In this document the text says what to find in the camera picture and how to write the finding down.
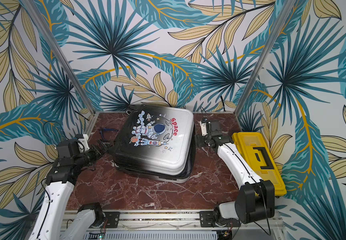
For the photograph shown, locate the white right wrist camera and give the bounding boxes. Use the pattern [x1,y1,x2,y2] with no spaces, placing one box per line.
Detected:
[200,118,210,136]

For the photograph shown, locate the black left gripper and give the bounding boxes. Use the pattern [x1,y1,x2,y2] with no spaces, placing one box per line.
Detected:
[75,138,113,169]

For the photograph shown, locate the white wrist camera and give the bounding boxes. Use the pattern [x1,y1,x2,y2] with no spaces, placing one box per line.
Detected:
[200,118,210,136]
[75,134,90,153]

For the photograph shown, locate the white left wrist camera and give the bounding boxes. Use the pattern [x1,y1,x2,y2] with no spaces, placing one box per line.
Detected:
[75,134,90,153]

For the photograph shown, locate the white space-print kids suitcase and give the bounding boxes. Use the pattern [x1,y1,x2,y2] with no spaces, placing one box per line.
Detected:
[110,105,196,183]

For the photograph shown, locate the left aluminium corner post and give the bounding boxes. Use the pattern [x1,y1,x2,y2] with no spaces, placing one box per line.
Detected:
[22,0,96,115]

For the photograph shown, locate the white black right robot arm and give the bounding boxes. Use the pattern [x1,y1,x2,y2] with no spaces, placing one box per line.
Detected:
[195,118,275,226]

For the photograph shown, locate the yellow black plastic toolbox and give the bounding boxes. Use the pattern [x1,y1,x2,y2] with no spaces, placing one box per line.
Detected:
[232,132,287,197]

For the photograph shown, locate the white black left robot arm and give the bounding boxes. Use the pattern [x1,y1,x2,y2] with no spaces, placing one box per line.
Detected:
[29,134,112,240]

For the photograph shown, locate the right aluminium corner post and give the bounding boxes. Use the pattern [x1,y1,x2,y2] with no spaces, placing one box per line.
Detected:
[235,1,295,117]

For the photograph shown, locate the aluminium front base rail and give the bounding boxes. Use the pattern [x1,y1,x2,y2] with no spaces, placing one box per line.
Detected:
[26,209,287,240]

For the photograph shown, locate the blue handled pliers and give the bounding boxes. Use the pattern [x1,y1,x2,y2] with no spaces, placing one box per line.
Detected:
[99,128,119,141]

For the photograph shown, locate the aluminium corner post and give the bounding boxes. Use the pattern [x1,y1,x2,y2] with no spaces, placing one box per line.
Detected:
[235,1,295,117]
[22,0,96,115]

